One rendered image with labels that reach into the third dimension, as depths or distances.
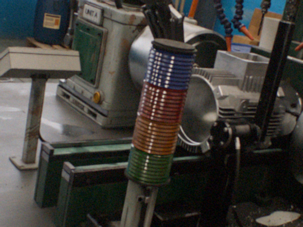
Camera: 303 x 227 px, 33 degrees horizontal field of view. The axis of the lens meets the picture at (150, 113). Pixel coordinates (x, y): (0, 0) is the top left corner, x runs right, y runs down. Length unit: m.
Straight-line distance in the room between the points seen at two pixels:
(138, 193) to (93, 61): 0.94
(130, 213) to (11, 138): 0.73
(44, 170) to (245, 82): 0.47
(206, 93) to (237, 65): 0.14
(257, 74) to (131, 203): 0.56
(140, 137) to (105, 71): 0.91
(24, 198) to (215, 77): 0.47
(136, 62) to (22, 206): 0.57
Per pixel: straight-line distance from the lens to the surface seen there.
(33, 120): 1.21
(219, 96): 1.08
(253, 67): 1.16
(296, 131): 1.05
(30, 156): 1.24
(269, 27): 3.39
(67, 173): 0.96
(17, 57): 1.14
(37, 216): 1.05
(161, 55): 0.64
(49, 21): 6.28
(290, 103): 1.33
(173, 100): 0.65
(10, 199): 1.10
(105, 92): 1.57
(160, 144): 0.67
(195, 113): 1.25
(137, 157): 0.68
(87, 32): 1.64
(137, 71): 1.45
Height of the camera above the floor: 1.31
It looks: 16 degrees down
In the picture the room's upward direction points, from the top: 11 degrees clockwise
